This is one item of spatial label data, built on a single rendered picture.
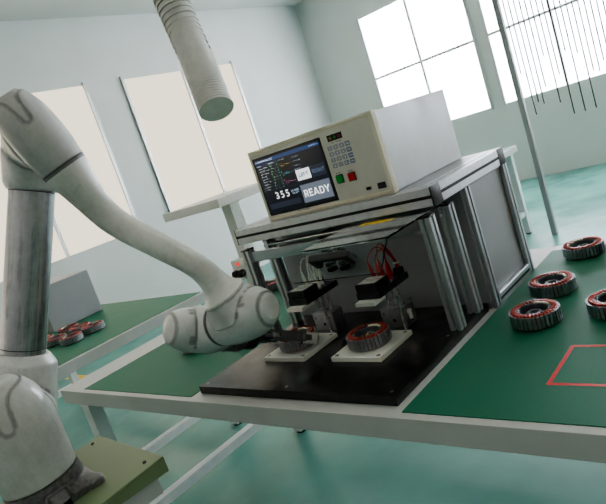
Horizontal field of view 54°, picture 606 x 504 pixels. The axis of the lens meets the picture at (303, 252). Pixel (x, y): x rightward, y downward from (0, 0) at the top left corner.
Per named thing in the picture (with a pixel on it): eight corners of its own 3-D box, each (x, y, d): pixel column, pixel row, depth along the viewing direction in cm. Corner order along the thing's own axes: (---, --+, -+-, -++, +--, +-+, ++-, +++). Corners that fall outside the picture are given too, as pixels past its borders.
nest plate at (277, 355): (304, 361, 152) (303, 357, 151) (264, 361, 162) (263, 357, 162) (338, 336, 162) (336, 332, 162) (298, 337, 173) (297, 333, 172)
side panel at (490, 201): (498, 308, 150) (464, 187, 145) (487, 309, 152) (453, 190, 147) (534, 269, 170) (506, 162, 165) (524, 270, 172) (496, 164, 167)
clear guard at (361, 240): (380, 274, 117) (371, 245, 116) (293, 284, 133) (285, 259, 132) (451, 224, 140) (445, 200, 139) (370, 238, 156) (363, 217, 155)
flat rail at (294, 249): (429, 232, 136) (425, 220, 135) (250, 262, 178) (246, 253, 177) (431, 231, 137) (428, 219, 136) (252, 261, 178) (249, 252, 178)
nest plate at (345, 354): (381, 362, 135) (380, 357, 135) (331, 361, 145) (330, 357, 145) (412, 333, 146) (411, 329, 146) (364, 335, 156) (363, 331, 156)
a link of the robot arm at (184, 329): (209, 358, 144) (245, 348, 136) (154, 356, 133) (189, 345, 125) (207, 315, 148) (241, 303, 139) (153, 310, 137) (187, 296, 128)
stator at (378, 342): (374, 354, 138) (370, 340, 137) (340, 352, 146) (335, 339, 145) (401, 333, 145) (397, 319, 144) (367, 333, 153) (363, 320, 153)
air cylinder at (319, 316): (336, 329, 168) (330, 312, 167) (317, 330, 173) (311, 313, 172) (346, 322, 172) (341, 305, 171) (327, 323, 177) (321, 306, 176)
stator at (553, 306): (546, 334, 126) (541, 318, 126) (501, 330, 135) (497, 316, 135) (573, 313, 132) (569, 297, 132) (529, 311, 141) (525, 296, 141)
